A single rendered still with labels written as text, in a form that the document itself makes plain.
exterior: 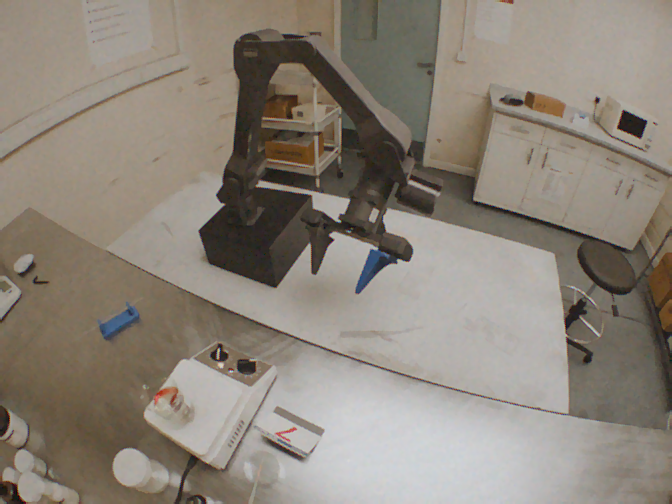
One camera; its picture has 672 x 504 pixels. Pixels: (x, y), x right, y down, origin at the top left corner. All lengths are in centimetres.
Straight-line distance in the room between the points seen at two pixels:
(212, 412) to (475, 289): 58
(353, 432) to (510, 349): 35
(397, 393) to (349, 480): 17
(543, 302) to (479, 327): 20
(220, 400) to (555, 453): 55
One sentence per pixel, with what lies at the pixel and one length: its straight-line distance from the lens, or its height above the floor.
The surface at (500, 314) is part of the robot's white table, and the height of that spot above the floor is 90.
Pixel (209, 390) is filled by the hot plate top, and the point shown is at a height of 99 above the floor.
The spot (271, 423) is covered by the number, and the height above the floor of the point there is 92.
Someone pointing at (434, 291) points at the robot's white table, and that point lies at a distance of 71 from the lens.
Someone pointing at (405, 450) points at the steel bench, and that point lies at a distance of 54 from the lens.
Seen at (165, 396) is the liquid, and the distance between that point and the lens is 47.
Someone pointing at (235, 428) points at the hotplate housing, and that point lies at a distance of 50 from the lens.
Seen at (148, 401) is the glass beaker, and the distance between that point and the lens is 46.
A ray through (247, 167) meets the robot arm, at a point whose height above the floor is 115.
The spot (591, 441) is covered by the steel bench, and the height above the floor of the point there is 90.
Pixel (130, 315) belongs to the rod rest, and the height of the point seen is 91.
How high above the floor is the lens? 141
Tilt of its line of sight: 42 degrees down
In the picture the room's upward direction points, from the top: straight up
